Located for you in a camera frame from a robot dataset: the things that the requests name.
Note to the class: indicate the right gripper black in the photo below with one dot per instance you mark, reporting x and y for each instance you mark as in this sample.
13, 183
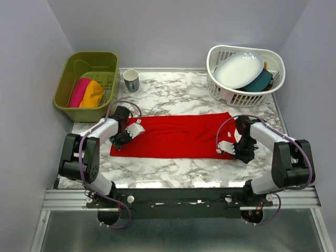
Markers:
244, 158

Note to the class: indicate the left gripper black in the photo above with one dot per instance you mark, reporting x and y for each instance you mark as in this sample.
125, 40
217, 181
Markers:
118, 146

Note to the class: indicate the white plastic dish basket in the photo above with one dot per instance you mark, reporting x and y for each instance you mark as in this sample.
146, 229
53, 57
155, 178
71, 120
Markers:
273, 63

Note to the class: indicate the red t shirt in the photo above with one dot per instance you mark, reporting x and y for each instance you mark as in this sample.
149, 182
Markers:
176, 137

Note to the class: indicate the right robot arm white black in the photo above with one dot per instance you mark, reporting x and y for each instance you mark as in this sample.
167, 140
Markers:
292, 165

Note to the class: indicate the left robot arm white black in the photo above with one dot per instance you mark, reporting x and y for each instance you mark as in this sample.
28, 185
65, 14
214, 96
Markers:
80, 155

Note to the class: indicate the orange rolled t shirt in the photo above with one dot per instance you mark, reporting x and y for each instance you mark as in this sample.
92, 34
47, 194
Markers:
93, 95

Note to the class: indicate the grey white mug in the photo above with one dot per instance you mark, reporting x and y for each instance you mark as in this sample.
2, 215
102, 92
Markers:
131, 80

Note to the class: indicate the pink rolled t shirt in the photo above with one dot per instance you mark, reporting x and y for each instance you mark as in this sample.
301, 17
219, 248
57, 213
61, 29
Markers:
78, 92

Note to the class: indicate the olive green plastic bin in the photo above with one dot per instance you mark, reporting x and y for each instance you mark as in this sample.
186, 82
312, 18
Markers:
100, 66

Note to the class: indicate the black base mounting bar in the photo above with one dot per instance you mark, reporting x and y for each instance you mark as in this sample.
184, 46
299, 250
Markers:
178, 203

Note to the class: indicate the dark brown dish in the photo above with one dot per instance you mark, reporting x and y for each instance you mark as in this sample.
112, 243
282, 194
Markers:
268, 87

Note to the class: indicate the teal plate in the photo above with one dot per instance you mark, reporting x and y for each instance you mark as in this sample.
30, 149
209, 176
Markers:
260, 83

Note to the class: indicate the white oval plate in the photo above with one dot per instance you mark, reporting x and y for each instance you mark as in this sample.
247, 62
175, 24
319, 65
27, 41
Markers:
239, 70

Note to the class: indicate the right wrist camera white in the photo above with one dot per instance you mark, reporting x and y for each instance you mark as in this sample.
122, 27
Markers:
225, 147

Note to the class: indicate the aluminium frame rail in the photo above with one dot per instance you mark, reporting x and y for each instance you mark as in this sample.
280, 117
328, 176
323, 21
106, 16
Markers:
75, 200

